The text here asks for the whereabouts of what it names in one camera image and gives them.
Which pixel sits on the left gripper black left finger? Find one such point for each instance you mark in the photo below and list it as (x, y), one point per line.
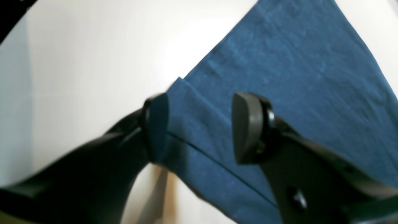
(91, 184)

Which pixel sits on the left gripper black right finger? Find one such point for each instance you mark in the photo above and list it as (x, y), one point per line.
(310, 183)

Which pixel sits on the dark blue t-shirt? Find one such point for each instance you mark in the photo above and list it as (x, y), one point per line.
(320, 77)

